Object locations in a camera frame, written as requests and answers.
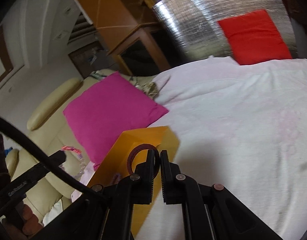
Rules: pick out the person's left hand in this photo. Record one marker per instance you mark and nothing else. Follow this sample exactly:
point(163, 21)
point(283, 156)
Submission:
point(31, 226)

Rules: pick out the silver foil mat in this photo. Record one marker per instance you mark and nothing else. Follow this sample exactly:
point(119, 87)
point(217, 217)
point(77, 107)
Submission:
point(193, 25)

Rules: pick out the brown woven box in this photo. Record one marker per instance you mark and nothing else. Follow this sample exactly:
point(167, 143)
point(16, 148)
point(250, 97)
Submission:
point(86, 60)

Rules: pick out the cream leather sofa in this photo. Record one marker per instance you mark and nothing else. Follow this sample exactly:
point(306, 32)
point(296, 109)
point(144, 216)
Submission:
point(48, 110)

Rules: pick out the dark red bangle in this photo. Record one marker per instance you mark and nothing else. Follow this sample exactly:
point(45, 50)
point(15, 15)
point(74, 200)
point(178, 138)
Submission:
point(141, 146)

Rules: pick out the orange box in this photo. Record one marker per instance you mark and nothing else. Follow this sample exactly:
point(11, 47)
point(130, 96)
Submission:
point(143, 135)

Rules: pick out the white cloth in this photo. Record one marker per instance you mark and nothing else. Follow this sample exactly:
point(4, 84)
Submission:
point(53, 211)

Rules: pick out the large red cushion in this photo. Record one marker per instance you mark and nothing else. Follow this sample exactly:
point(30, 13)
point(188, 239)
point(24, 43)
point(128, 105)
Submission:
point(253, 37)

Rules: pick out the magenta cushion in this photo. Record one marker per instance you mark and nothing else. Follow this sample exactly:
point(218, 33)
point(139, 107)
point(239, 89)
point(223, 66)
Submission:
point(111, 115)

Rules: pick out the light pink cloth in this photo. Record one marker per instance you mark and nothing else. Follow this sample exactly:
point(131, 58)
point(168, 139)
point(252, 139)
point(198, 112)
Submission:
point(84, 180)

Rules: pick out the pale pink embossed blanket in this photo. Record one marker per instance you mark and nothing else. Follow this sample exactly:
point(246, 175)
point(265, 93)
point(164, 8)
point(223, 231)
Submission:
point(231, 130)

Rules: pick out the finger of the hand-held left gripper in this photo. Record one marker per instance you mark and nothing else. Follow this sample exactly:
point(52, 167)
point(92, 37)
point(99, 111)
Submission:
point(57, 157)

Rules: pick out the wooden cabinet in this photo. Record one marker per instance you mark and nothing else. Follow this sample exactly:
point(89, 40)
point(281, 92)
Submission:
point(111, 12)

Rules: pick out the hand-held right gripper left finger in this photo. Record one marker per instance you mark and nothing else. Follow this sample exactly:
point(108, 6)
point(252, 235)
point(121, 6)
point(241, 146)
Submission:
point(150, 180)

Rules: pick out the patterned cloth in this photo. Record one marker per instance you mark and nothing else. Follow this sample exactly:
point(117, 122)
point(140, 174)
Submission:
point(148, 87)

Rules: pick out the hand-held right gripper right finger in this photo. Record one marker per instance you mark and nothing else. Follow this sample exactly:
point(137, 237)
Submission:
point(165, 180)

